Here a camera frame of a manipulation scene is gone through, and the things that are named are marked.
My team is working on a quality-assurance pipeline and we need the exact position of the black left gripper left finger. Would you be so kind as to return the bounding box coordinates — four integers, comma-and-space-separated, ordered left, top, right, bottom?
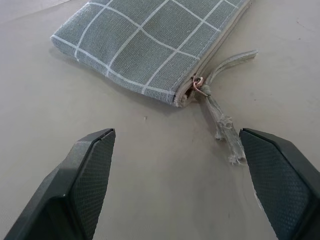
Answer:
0, 128, 117, 240

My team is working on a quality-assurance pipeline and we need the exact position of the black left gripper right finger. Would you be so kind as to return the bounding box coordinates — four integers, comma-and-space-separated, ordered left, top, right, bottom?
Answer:
239, 127, 320, 240

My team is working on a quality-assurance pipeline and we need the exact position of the grey checked fabric pouch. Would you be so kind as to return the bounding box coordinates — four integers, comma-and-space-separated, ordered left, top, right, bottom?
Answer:
50, 0, 259, 166

